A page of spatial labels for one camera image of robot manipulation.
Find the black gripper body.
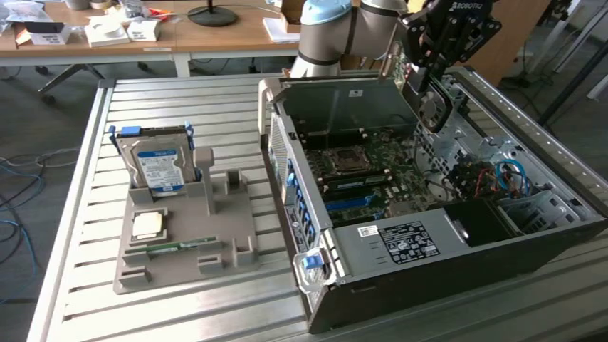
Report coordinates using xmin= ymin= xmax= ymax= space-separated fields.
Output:
xmin=424 ymin=0 xmax=500 ymax=23

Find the white desk leg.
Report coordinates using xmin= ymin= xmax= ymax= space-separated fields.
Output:
xmin=525 ymin=0 xmax=585 ymax=74

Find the brown cardboard box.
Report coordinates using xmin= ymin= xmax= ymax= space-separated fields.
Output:
xmin=279 ymin=0 xmax=305 ymax=26

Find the white paper stack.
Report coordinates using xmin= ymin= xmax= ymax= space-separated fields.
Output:
xmin=263 ymin=16 xmax=301 ymax=44

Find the perforated metal disk bay cage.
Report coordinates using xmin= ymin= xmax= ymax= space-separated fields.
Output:
xmin=412 ymin=76 xmax=481 ymax=179

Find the green motherboard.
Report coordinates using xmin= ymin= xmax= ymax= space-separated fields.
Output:
xmin=301 ymin=130 xmax=451 ymax=227

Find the installed green RAM stick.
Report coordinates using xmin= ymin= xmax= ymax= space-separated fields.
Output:
xmin=327 ymin=174 xmax=388 ymax=190

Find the black round lamp base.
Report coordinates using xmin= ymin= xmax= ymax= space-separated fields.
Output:
xmin=187 ymin=0 xmax=239 ymax=28

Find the blue expansion slot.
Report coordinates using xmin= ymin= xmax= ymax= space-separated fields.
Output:
xmin=325 ymin=197 xmax=375 ymax=212

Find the small metal disk bay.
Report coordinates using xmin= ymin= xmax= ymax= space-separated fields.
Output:
xmin=496 ymin=190 xmax=583 ymax=236

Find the orange packet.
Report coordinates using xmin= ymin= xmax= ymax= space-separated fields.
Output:
xmin=147 ymin=6 xmax=175 ymax=23

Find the small white printed box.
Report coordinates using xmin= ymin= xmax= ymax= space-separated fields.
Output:
xmin=127 ymin=19 xmax=161 ymax=43

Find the grey power supply unit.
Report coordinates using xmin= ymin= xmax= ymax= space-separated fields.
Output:
xmin=332 ymin=208 xmax=469 ymax=277

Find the white box with tape roll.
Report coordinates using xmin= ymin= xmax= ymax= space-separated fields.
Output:
xmin=84 ymin=16 xmax=131 ymax=48

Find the hard disk in blue caddy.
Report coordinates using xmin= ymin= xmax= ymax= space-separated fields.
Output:
xmin=108 ymin=121 xmax=199 ymax=199

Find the open black PC case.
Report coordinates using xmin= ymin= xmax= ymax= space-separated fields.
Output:
xmin=257 ymin=66 xmax=608 ymax=335

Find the grey plastic parts rack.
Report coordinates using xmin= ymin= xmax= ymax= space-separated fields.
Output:
xmin=111 ymin=146 xmax=261 ymax=296

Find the wooden desk with wheeled legs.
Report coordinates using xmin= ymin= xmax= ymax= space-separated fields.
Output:
xmin=0 ymin=0 xmax=184 ymax=104

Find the loose green RAM stick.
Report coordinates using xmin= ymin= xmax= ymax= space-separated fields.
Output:
xmin=124 ymin=237 xmax=217 ymax=256

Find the CPU chip with metal lid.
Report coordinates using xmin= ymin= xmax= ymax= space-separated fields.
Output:
xmin=131 ymin=212 xmax=165 ymax=240

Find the white labelled cardboard box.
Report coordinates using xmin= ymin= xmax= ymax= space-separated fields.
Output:
xmin=28 ymin=24 xmax=72 ymax=46

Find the black flat device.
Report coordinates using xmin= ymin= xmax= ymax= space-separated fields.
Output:
xmin=23 ymin=21 xmax=65 ymax=35

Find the clear plastic bag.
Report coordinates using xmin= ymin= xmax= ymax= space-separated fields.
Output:
xmin=0 ymin=0 xmax=47 ymax=23

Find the dark metal post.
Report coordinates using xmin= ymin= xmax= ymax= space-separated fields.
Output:
xmin=536 ymin=38 xmax=608 ymax=126

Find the blue data wire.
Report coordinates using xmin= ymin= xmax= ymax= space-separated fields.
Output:
xmin=493 ymin=158 xmax=533 ymax=200

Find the CPU socket with metal frame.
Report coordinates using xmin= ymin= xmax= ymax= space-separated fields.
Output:
xmin=327 ymin=145 xmax=369 ymax=172

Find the red wire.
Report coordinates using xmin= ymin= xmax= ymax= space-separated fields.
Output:
xmin=477 ymin=167 xmax=504 ymax=193

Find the black wire bundle with connectors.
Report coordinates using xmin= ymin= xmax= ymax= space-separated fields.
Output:
xmin=445 ymin=162 xmax=497 ymax=200

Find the white floor cable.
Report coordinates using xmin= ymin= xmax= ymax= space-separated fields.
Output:
xmin=0 ymin=147 xmax=81 ymax=169

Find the blue floor cable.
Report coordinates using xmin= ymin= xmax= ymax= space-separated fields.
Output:
xmin=0 ymin=156 xmax=47 ymax=307

